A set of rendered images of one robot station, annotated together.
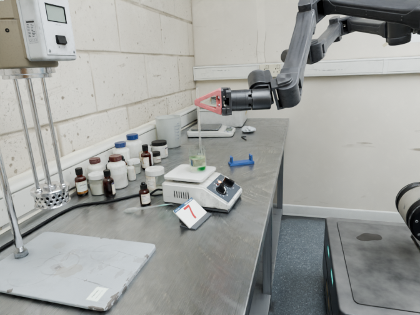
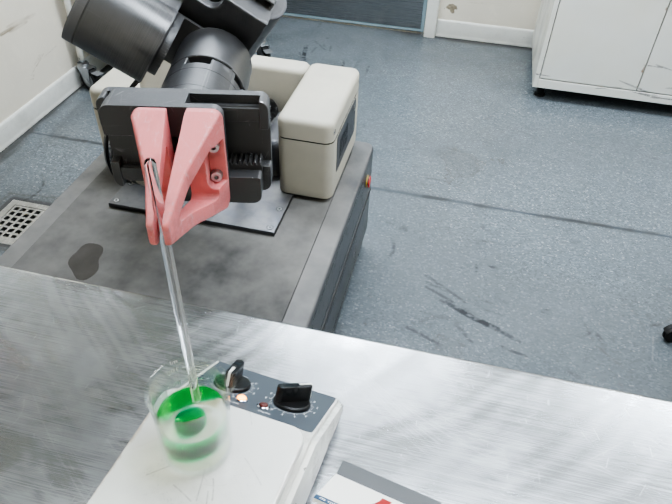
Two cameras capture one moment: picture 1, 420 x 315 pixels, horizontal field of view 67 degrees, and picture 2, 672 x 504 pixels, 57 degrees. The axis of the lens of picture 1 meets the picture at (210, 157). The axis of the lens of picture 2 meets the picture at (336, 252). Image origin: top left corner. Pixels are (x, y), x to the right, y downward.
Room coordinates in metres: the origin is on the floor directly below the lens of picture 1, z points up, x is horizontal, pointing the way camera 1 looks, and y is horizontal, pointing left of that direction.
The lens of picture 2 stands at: (0.80, 0.29, 1.24)
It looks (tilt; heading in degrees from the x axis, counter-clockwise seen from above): 41 degrees down; 266
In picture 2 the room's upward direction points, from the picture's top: 2 degrees clockwise
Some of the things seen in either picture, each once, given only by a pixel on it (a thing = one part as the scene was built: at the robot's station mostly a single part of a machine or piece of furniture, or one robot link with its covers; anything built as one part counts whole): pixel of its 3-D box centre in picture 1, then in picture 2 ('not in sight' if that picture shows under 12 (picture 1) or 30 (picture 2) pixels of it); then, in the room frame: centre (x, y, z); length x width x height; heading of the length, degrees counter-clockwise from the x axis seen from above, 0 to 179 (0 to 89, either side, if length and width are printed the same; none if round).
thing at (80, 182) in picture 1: (80, 181); not in sight; (0.96, 0.42, 0.79); 0.04 x 0.04 x 0.09
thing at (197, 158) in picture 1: (197, 159); (196, 416); (0.87, 0.04, 0.87); 0.06 x 0.05 x 0.08; 6
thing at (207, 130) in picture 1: (212, 130); not in sight; (1.80, -0.02, 0.77); 0.26 x 0.19 x 0.05; 79
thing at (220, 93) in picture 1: (211, 101); (158, 183); (0.88, -0.01, 1.04); 0.09 x 0.07 x 0.07; 87
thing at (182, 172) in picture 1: (190, 172); (198, 477); (0.88, 0.06, 0.83); 0.12 x 0.12 x 0.01; 68
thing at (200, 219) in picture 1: (192, 212); (379, 502); (0.74, 0.05, 0.77); 0.09 x 0.06 x 0.04; 153
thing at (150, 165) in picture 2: (199, 123); (177, 301); (0.87, 0.03, 0.98); 0.01 x 0.01 x 0.20
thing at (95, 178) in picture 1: (99, 182); not in sight; (0.96, 0.36, 0.78); 0.06 x 0.06 x 0.07
